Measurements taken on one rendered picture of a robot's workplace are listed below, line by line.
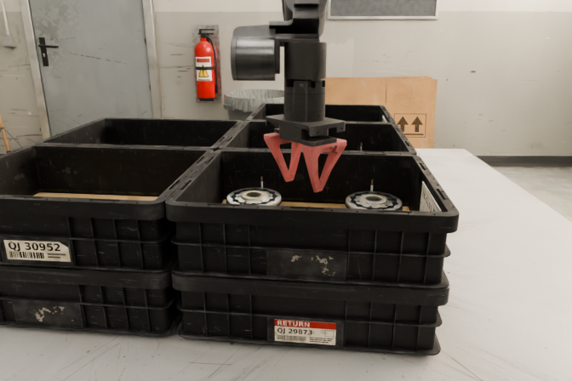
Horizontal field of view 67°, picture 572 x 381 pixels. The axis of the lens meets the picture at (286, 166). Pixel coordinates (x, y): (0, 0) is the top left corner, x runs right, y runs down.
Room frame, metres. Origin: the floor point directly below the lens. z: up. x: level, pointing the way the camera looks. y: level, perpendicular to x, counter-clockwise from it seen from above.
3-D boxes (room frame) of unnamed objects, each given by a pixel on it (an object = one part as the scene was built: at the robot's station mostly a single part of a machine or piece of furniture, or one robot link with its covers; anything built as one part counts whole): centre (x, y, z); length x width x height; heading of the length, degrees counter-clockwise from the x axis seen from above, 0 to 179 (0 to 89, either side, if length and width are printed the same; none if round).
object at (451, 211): (0.68, -0.04, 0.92); 0.40 x 0.30 x 0.02; 84
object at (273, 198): (0.76, 0.06, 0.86); 0.10 x 0.10 x 0.01
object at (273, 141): (0.61, -0.01, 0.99); 0.07 x 0.07 x 0.09; 40
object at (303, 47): (0.60, -0.02, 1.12); 0.07 x 0.06 x 0.07; 89
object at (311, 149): (0.59, -0.04, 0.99); 0.07 x 0.07 x 0.09; 40
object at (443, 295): (0.68, -0.04, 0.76); 0.40 x 0.30 x 0.12; 84
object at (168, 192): (0.72, 0.36, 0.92); 0.40 x 0.30 x 0.02; 84
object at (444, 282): (0.68, -0.04, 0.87); 0.40 x 0.30 x 0.11; 84
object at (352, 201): (0.74, -0.16, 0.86); 0.10 x 0.10 x 0.01
